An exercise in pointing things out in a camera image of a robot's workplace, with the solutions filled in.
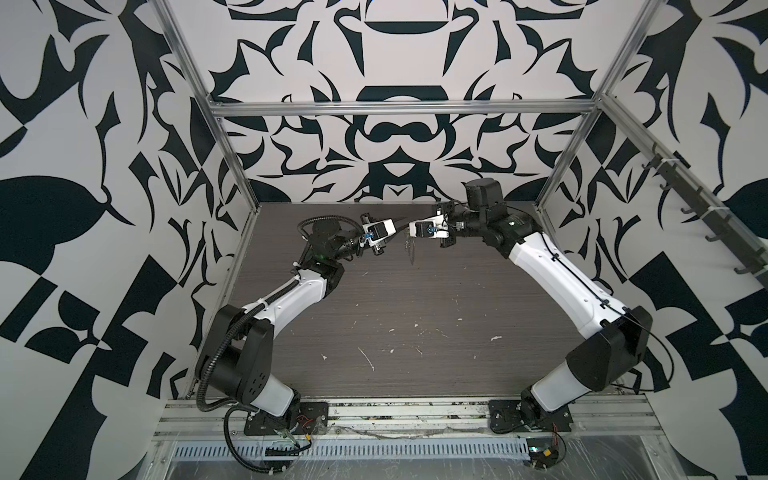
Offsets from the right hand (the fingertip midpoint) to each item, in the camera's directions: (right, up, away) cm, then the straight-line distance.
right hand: (417, 213), depth 73 cm
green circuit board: (+29, -56, -2) cm, 63 cm away
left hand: (-3, +1, -3) cm, 4 cm away
